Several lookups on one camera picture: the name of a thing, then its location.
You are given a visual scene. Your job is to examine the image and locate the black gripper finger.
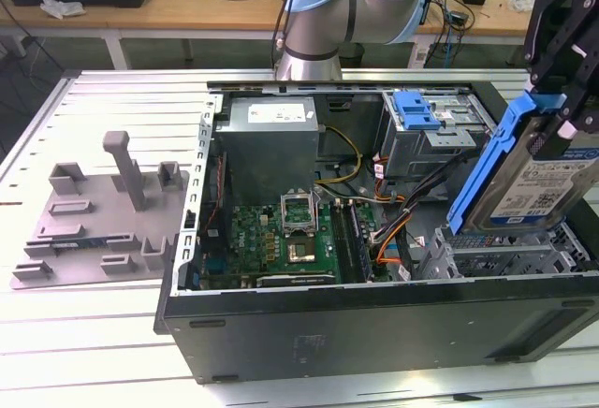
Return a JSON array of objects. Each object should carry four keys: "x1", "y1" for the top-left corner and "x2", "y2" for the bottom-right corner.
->
[
  {"x1": 522, "y1": 0, "x2": 592, "y2": 96},
  {"x1": 557, "y1": 9, "x2": 599, "y2": 142}
]

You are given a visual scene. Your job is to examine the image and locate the hard disk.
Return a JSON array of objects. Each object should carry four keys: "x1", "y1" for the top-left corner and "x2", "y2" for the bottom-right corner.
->
[{"x1": 446, "y1": 91, "x2": 599, "y2": 237}]

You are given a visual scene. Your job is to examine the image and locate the silver disk bay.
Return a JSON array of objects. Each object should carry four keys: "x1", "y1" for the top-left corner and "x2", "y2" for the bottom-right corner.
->
[{"x1": 418, "y1": 223, "x2": 591, "y2": 283}]

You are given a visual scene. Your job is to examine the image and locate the blue plastic drive latch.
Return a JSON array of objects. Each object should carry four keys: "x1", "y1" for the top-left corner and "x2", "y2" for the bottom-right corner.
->
[{"x1": 394, "y1": 92, "x2": 444, "y2": 131}]

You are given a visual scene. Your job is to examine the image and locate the silver drive cage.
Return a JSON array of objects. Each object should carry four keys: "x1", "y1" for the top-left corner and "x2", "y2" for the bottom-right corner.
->
[{"x1": 381, "y1": 89, "x2": 500, "y2": 184}]

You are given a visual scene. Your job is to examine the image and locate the installed RAM stick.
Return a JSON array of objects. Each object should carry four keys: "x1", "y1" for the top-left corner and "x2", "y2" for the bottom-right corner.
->
[{"x1": 348, "y1": 201, "x2": 375, "y2": 279}]

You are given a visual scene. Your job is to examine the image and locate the black RAM slot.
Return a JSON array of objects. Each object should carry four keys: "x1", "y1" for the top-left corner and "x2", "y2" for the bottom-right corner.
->
[{"x1": 332, "y1": 199, "x2": 359, "y2": 284}]

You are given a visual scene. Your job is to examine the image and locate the metal socket cover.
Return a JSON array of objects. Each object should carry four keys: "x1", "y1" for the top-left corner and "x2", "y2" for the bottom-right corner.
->
[{"x1": 279, "y1": 190, "x2": 320, "y2": 236}]

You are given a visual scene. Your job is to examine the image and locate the grey power supply unit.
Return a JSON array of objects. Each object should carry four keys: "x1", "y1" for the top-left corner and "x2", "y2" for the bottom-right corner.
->
[{"x1": 213, "y1": 96, "x2": 320, "y2": 208}]

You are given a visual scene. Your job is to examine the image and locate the CPU socket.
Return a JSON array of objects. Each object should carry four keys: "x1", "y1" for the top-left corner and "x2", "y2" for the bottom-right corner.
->
[{"x1": 285, "y1": 237, "x2": 318, "y2": 264}]

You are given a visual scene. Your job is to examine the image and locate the black open PC case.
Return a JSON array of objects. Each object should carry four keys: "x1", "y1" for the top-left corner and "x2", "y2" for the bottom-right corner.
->
[{"x1": 153, "y1": 78, "x2": 599, "y2": 386}]

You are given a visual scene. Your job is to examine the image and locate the black graphics card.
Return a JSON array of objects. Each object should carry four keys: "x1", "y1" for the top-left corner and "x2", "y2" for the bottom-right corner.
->
[{"x1": 255, "y1": 272, "x2": 338, "y2": 288}]

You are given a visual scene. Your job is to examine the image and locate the green motherboard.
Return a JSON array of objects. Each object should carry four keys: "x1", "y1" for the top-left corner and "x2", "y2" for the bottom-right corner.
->
[{"x1": 198, "y1": 199, "x2": 375, "y2": 290}]

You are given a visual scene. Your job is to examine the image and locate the wooden desk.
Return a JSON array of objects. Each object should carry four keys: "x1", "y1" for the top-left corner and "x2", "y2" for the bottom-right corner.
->
[{"x1": 0, "y1": 0, "x2": 599, "y2": 49}]

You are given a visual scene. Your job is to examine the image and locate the crumpled white plastic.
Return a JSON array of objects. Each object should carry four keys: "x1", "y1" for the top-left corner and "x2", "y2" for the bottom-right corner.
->
[{"x1": 39, "y1": 0, "x2": 88, "y2": 21}]

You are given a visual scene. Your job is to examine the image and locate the grey parts rack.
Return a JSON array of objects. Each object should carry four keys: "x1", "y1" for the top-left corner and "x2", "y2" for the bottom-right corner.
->
[{"x1": 9, "y1": 130, "x2": 192, "y2": 291}]

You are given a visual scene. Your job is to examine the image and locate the spare RAM stick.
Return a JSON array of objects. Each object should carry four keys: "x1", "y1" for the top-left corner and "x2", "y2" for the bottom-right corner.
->
[{"x1": 26, "y1": 236, "x2": 131, "y2": 252}]

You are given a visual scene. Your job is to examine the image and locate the black sleeved wire bundle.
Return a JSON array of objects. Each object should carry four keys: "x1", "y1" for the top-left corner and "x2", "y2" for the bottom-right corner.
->
[{"x1": 373, "y1": 145, "x2": 483, "y2": 250}]

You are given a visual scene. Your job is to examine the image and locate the yellow black wire bundle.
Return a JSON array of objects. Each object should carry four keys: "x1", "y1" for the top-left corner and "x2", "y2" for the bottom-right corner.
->
[{"x1": 315, "y1": 124, "x2": 364, "y2": 194}]

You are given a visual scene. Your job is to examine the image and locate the orange black wire bundle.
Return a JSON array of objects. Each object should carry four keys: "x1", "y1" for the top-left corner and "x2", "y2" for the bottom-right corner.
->
[{"x1": 372, "y1": 211, "x2": 413, "y2": 269}]

